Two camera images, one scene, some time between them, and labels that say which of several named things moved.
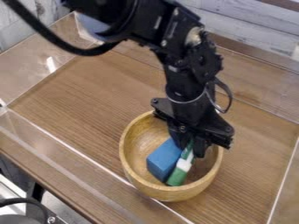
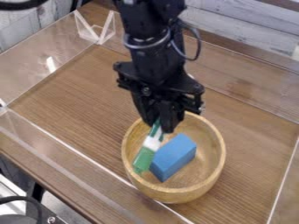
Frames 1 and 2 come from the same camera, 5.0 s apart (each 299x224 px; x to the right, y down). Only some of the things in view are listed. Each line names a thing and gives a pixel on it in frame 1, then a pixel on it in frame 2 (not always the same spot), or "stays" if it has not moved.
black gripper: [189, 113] -> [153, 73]
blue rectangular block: [163, 159] stays
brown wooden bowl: [143, 136] stays
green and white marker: [179, 174] -> [144, 157]
